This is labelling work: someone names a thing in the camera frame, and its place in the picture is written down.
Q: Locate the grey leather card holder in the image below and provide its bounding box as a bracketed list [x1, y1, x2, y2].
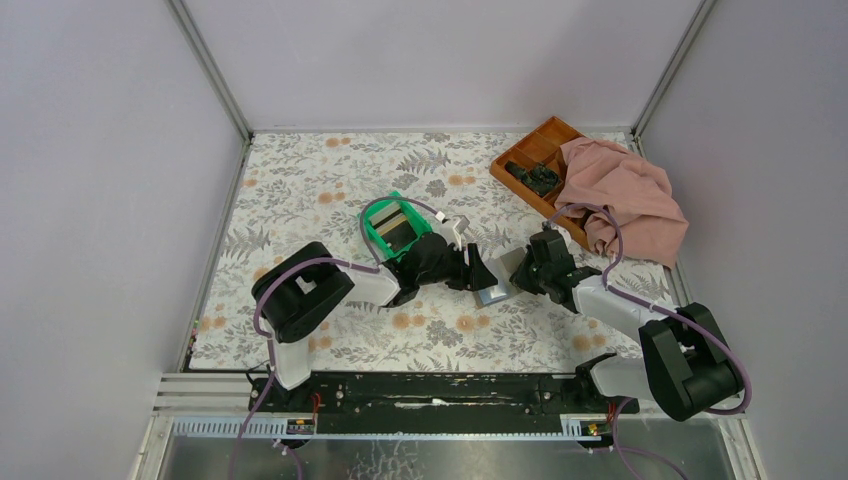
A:
[474, 247, 526, 309]

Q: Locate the green plastic bin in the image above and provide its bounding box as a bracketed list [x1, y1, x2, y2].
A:
[358, 191, 439, 263]

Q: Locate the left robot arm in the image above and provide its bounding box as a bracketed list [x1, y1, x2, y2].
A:
[251, 233, 498, 390]

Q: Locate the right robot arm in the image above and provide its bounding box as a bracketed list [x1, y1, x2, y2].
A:
[510, 229, 750, 421]

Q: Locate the black VIP card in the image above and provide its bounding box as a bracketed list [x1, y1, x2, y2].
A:
[380, 220, 418, 254]

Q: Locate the card stack in bin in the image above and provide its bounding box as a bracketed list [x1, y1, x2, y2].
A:
[367, 202, 407, 236]

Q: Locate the dark green patterned cloth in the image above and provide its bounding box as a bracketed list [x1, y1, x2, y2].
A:
[505, 162, 561, 197]

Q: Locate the pink cloth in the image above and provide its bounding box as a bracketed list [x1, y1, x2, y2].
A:
[555, 137, 689, 268]

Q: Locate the orange compartment tray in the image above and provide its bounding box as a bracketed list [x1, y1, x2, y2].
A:
[489, 116, 583, 218]

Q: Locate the floral table mat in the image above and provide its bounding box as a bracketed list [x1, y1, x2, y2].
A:
[187, 132, 640, 372]

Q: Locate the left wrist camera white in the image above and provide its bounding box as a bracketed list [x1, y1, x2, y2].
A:
[440, 215, 469, 251]

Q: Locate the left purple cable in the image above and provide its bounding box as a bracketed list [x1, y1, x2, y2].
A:
[227, 195, 446, 480]

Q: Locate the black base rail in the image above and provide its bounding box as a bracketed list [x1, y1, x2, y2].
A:
[247, 371, 639, 437]

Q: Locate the aluminium frame post right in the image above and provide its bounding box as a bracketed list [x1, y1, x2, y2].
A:
[631, 0, 718, 143]

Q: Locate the aluminium frame post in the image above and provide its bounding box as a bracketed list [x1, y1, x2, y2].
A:
[164, 0, 252, 142]
[631, 0, 718, 143]

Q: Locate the aluminium frame post left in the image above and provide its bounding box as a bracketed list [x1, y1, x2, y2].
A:
[164, 0, 252, 142]

